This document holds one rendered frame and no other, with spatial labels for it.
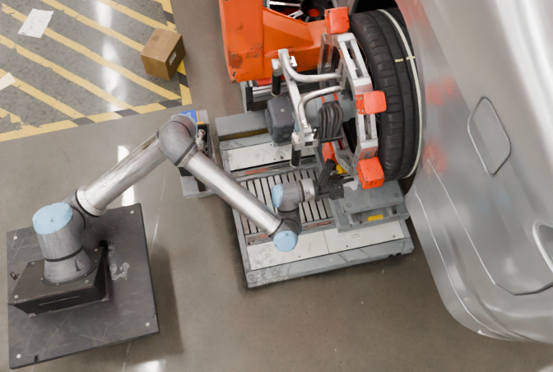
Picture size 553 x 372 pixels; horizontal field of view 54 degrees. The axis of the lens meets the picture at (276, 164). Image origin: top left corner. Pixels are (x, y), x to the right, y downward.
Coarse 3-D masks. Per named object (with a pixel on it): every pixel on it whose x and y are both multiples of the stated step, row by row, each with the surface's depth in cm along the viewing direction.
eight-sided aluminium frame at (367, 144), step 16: (320, 48) 223; (336, 48) 220; (352, 48) 193; (320, 64) 228; (352, 80) 186; (368, 80) 186; (368, 128) 193; (336, 144) 232; (368, 144) 191; (352, 160) 206; (352, 176) 211
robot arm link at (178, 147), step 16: (176, 128) 202; (160, 144) 203; (176, 144) 199; (192, 144) 201; (176, 160) 200; (192, 160) 200; (208, 160) 203; (208, 176) 202; (224, 176) 203; (224, 192) 203; (240, 192) 204; (240, 208) 205; (256, 208) 205; (256, 224) 207; (272, 224) 206; (288, 224) 210; (288, 240) 206
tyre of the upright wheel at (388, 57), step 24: (360, 24) 194; (384, 24) 191; (384, 48) 185; (384, 72) 182; (408, 72) 184; (408, 96) 183; (384, 120) 187; (408, 120) 185; (384, 144) 191; (408, 144) 189; (384, 168) 198; (408, 168) 201
